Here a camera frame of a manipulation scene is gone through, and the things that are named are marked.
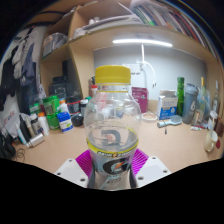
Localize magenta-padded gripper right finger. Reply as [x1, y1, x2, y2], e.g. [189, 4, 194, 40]
[129, 148, 172, 189]

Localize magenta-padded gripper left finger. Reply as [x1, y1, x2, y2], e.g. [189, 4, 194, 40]
[54, 149, 96, 189]

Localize clear drink bottle yellow cap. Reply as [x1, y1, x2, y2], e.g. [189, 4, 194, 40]
[83, 65, 142, 191]

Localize silver can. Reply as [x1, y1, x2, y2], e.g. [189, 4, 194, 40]
[26, 132, 46, 149]

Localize white bottle blue label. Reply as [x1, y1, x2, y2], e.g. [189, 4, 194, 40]
[56, 99, 75, 134]

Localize black round case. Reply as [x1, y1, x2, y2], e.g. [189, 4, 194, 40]
[70, 113, 85, 128]

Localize white bottle orange cap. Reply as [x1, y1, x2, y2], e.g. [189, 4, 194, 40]
[37, 112, 51, 137]

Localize light blue hairbrush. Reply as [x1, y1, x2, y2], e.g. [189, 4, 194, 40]
[157, 114, 183, 129]

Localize green plastic container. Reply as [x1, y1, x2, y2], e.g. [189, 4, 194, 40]
[42, 95, 61, 131]

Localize black bottle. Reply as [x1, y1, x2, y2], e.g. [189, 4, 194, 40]
[18, 114, 33, 143]

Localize white tube blue print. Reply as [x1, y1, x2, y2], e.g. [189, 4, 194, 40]
[13, 122, 28, 146]

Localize white cup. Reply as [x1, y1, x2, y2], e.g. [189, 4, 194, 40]
[203, 129, 219, 153]

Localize white and blue box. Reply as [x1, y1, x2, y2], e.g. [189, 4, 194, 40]
[156, 89, 179, 120]

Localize black bag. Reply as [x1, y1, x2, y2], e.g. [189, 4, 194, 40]
[0, 131, 16, 160]

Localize pink pouch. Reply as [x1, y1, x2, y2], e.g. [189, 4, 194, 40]
[131, 86, 149, 114]

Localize grey shaker bottle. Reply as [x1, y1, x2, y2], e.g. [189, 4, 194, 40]
[181, 83, 199, 125]

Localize brown jar white lid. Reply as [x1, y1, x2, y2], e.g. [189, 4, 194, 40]
[207, 110, 219, 131]

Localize green glass bottle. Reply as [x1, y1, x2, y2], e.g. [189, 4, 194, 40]
[175, 76, 185, 117]

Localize brown mug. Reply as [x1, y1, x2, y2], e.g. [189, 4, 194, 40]
[214, 116, 224, 138]

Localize black box device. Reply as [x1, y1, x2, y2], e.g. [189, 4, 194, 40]
[49, 75, 73, 100]

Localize tall clear glass bottle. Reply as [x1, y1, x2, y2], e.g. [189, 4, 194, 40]
[212, 79, 221, 113]

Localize hanging dark clothes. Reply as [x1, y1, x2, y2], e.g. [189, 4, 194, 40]
[0, 28, 43, 116]

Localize white strip lamp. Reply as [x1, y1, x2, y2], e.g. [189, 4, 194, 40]
[112, 38, 174, 48]

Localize wooden shelf unit with books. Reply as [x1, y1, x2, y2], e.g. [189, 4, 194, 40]
[39, 0, 224, 101]

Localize coiled thin black cable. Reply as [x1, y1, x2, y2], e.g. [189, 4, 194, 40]
[14, 147, 27, 161]

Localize white wall power strip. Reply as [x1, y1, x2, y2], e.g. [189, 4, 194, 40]
[121, 63, 143, 75]

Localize white cable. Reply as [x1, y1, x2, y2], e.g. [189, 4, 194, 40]
[139, 44, 158, 88]

